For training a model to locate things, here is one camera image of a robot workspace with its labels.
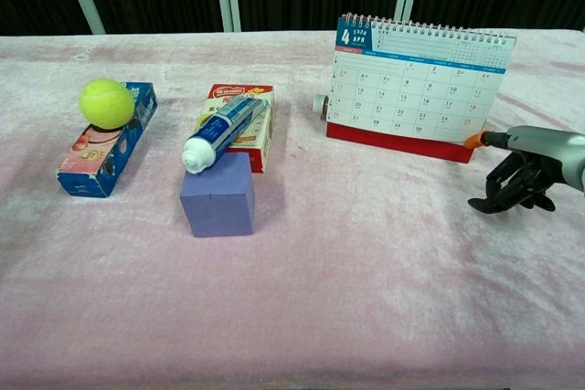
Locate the pink plush tablecloth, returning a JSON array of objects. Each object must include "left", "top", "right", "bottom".
[{"left": 0, "top": 27, "right": 585, "bottom": 377}]

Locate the desk calendar with red base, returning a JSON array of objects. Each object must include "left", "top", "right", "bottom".
[{"left": 325, "top": 12, "right": 518, "bottom": 164}]

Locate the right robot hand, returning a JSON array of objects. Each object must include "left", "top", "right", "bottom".
[{"left": 463, "top": 125, "right": 585, "bottom": 216}]

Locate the purple foam cube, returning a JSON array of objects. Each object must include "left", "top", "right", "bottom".
[{"left": 179, "top": 151, "right": 256, "bottom": 238}]

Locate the blue cookie box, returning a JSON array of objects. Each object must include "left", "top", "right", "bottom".
[{"left": 56, "top": 81, "right": 159, "bottom": 199}]

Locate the red and cream snack box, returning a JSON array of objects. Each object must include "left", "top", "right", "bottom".
[{"left": 197, "top": 83, "right": 275, "bottom": 174}]

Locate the yellow tennis ball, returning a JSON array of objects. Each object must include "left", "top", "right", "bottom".
[{"left": 79, "top": 78, "right": 137, "bottom": 131}]

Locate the blue and white toothpaste tube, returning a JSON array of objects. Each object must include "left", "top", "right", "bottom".
[{"left": 181, "top": 97, "right": 269, "bottom": 175}]

